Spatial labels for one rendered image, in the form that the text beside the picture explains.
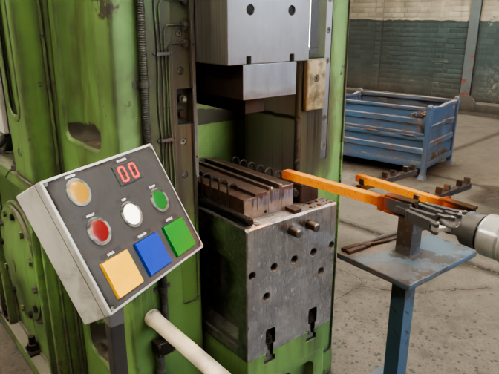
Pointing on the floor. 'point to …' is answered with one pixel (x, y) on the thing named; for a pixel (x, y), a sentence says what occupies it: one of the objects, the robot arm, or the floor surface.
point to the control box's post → (116, 343)
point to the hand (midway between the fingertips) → (400, 205)
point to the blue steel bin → (400, 128)
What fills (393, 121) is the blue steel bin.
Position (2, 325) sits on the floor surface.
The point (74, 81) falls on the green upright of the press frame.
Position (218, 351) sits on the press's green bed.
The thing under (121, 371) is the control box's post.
